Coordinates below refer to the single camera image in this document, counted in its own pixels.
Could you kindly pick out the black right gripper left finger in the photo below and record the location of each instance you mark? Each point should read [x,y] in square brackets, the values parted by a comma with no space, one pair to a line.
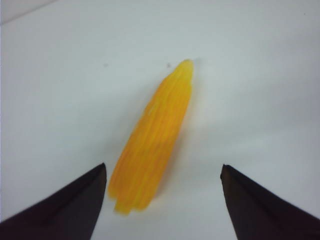
[71,213]

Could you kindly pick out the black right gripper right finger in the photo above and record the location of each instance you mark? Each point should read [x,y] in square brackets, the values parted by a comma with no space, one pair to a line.
[258,214]

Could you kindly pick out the yellow toy corn cob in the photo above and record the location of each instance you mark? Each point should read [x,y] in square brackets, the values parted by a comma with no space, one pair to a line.
[141,165]

